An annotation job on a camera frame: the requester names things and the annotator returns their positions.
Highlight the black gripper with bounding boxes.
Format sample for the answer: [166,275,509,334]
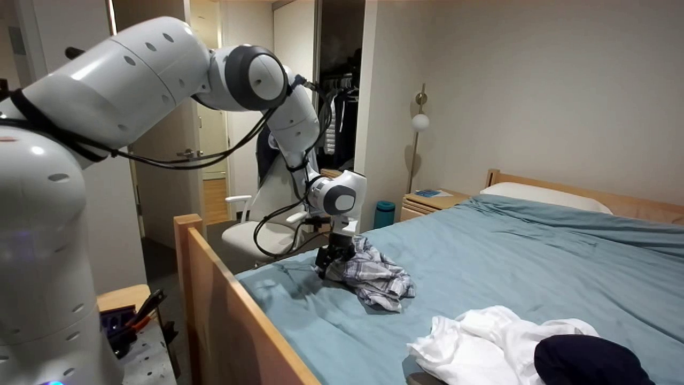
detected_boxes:
[314,233,356,278]

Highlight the checked plaid shirt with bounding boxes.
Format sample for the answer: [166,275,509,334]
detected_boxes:
[323,234,415,313]

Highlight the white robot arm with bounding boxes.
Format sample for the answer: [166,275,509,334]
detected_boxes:
[0,17,366,385]

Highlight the teal water bottle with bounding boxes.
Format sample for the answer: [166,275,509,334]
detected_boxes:
[374,200,395,229]

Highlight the white office chair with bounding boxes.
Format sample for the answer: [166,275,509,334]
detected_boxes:
[223,155,320,258]

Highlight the wooden nightstand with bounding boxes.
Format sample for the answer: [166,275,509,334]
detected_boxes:
[399,188,467,219]

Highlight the white globe floor lamp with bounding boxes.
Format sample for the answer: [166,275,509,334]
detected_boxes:
[409,90,429,182]

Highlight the hanging clothes in closet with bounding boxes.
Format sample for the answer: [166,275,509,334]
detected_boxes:
[319,73,359,169]

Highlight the white crumpled cloth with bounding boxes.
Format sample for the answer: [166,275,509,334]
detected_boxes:
[409,306,596,385]

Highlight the white pillow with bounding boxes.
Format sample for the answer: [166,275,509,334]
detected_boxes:
[482,182,614,214]

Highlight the wooden cart with tools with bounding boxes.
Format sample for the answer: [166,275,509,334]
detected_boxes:
[96,285,177,385]

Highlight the dark navy cloth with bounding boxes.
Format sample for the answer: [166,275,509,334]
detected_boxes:
[534,334,655,385]

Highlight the blue bed sheet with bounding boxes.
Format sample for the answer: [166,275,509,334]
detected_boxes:
[240,194,684,385]

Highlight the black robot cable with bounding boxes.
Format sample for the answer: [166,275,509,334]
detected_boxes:
[253,198,334,261]

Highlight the wooden bed frame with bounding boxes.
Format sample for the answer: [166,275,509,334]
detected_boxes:
[175,172,684,385]

